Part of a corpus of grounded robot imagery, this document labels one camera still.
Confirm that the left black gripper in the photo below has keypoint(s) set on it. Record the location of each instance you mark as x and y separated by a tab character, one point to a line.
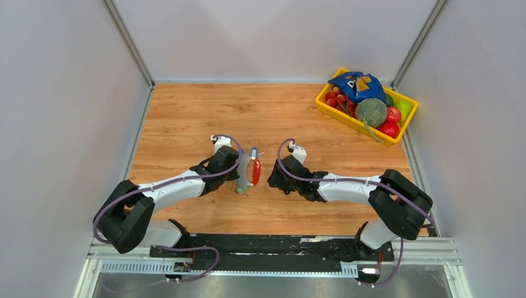
233	176

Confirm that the red apple lower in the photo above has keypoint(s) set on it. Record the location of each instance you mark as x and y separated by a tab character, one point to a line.
389	129

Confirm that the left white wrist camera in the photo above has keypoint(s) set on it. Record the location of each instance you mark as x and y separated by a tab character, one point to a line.
219	142

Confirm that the blue headed key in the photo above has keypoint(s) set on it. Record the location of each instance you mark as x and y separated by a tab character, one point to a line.
255	153

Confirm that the dark green fruit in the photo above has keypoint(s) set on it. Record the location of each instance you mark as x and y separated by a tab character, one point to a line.
389	100

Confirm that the green round melon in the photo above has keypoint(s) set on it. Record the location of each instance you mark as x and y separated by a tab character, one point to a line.
372	112

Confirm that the red apple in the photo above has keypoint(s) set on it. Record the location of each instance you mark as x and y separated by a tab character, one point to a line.
389	129
393	115

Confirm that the yellow plastic bin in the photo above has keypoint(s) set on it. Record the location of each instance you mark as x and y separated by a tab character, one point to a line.
358	125

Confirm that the red apple upper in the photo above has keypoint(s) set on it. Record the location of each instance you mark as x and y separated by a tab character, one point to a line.
393	115

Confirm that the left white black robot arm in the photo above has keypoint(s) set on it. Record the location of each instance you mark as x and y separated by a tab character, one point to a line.
125	219

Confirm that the red cherry tomatoes bunch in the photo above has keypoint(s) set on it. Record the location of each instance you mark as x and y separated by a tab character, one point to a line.
337	99

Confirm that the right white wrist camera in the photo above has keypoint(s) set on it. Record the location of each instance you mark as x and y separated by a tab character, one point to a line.
298	152

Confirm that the white slotted cable duct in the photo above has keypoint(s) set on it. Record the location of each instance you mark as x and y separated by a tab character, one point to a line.
174	268

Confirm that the light green apple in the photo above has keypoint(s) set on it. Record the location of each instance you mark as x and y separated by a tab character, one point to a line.
404	108

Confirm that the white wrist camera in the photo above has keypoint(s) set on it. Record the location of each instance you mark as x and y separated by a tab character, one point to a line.
298	152
219	142

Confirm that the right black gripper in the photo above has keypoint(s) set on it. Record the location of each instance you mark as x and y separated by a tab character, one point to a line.
275	180

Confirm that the aluminium frame rail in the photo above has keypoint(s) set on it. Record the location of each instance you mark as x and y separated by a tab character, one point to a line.
425	267

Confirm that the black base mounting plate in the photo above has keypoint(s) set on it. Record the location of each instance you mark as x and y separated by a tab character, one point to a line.
278	253

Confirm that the blue chips bag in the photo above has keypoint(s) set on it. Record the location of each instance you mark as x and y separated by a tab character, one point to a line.
358	86

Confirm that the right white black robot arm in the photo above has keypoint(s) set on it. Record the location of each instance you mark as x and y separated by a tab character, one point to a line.
402	207

